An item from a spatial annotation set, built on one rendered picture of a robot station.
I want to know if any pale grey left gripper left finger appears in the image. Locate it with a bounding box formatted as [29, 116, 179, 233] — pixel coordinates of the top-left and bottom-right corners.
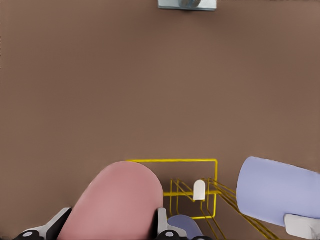
[13, 207, 74, 240]

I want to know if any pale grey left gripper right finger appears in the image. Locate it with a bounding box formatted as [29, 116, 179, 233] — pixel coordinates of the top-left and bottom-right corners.
[155, 207, 189, 240]

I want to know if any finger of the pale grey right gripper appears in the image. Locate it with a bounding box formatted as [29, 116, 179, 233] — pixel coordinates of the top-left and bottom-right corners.
[283, 213, 320, 240]

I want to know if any lavender cup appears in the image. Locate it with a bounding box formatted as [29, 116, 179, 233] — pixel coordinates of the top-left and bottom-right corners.
[235, 156, 320, 228]
[166, 214, 205, 240]

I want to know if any pink cup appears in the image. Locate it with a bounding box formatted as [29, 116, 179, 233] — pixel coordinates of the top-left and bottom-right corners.
[56, 160, 165, 240]

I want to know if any small white rounded peg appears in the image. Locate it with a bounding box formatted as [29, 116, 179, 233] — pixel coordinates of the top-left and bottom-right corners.
[192, 179, 207, 202]

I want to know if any yellow wire rack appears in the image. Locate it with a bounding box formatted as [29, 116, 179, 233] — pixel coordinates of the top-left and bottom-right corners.
[125, 158, 280, 240]

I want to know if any silver frame post foot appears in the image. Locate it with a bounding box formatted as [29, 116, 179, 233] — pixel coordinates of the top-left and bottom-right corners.
[157, 0, 218, 12]

